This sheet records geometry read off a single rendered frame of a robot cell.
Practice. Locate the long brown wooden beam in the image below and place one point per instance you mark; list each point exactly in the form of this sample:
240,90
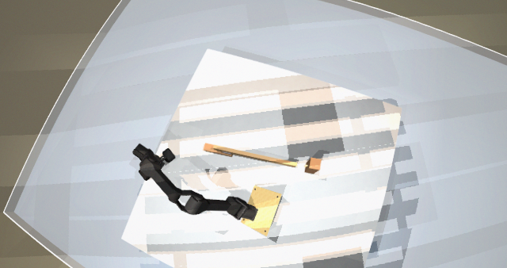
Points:
255,156

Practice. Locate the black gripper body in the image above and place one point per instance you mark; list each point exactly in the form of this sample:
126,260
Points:
168,155

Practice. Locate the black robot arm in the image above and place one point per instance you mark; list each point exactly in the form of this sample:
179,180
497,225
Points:
151,166

